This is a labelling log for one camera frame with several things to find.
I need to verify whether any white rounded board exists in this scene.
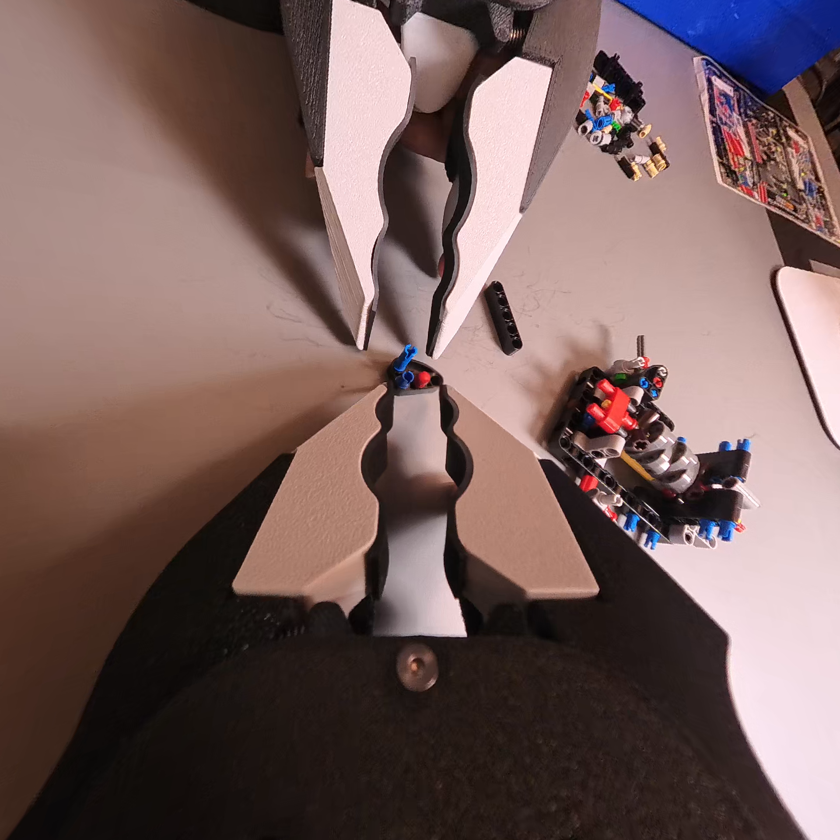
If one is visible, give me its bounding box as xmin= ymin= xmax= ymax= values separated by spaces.
xmin=774 ymin=266 xmax=840 ymax=450

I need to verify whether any person's left hand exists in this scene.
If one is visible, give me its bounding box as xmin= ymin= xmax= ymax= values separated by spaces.
xmin=397 ymin=108 xmax=463 ymax=161

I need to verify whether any large lego vehicle model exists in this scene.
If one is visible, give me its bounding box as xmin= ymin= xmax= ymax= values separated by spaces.
xmin=548 ymin=357 xmax=762 ymax=549

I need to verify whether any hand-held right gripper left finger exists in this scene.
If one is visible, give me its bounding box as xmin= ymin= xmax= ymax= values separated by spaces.
xmin=231 ymin=384 xmax=395 ymax=611

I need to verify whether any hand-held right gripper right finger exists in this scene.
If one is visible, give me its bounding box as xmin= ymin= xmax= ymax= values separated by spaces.
xmin=438 ymin=384 xmax=602 ymax=614

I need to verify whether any small black lego sub-assembly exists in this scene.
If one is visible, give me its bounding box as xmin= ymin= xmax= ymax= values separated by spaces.
xmin=386 ymin=343 xmax=442 ymax=395

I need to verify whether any lego instruction booklet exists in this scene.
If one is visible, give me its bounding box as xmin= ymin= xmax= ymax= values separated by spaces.
xmin=692 ymin=56 xmax=840 ymax=247

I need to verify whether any blue bin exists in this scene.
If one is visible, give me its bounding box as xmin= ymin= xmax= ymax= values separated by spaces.
xmin=617 ymin=0 xmax=840 ymax=99

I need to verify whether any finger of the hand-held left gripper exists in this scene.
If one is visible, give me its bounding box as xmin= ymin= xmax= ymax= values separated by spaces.
xmin=425 ymin=56 xmax=557 ymax=360
xmin=314 ymin=0 xmax=419 ymax=353

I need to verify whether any pile of loose lego pieces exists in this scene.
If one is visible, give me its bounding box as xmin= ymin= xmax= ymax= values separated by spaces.
xmin=574 ymin=51 xmax=672 ymax=181

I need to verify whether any long black lego beam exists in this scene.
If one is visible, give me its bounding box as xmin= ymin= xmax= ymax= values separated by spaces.
xmin=484 ymin=280 xmax=527 ymax=357

